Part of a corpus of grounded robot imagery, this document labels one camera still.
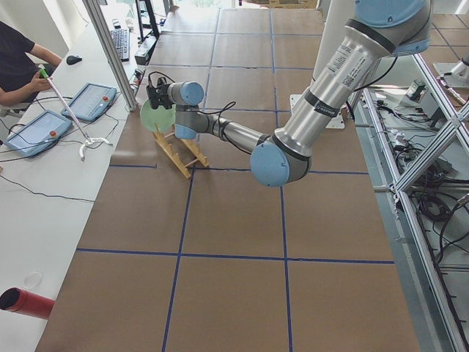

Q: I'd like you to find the aluminium frame post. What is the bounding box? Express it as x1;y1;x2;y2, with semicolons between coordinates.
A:
83;0;138;111

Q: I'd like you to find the white pink grabber stick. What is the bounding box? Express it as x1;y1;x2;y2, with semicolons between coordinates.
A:
39;68;113;161

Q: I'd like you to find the red cylindrical bottle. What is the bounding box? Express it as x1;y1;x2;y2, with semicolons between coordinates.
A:
1;287;55;320

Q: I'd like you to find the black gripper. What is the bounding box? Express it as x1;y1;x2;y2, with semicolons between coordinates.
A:
146;71;173;110

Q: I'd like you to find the wooden dish rack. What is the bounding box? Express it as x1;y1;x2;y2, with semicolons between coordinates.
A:
152;125;210;179

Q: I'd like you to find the blue teach pendant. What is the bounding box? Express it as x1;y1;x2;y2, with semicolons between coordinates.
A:
5;110;72;157
67;82;117;122

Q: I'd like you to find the black computer mouse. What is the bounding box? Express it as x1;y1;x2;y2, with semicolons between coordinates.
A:
66;55;83;65

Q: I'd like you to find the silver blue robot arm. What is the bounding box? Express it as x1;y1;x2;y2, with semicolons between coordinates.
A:
147;1;433;187

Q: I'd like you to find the light green round plate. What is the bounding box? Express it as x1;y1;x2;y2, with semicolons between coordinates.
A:
140;100;175;133

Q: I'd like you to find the seated person black shirt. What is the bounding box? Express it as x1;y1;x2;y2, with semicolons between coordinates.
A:
1;23;62;107

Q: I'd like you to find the black computer keyboard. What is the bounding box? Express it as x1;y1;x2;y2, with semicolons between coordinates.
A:
110;28;130;62

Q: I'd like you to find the blue teach pendant near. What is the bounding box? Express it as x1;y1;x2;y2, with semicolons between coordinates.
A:
5;110;72;157

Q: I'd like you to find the blue teach pendant far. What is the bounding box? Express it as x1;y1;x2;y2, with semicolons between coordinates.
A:
67;82;117;122

